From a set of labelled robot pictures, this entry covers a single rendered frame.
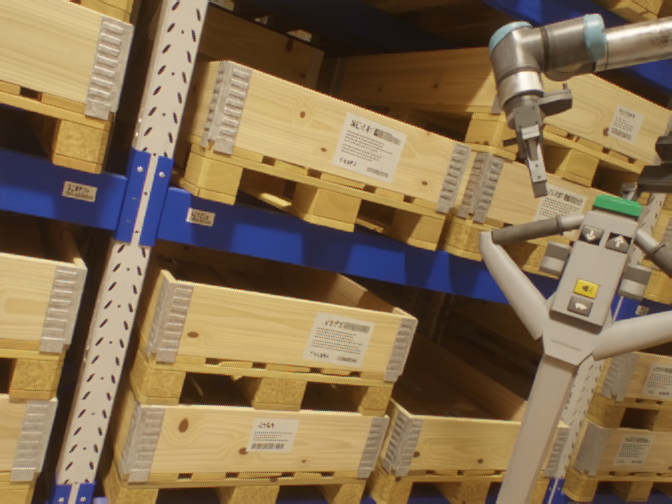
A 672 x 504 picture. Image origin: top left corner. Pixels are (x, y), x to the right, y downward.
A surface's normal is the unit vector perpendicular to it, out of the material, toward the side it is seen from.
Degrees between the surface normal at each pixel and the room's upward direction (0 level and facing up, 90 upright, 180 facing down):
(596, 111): 90
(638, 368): 90
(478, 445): 90
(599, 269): 74
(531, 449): 90
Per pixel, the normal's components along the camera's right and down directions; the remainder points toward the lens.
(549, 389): -0.43, 0.01
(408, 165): 0.46, 0.26
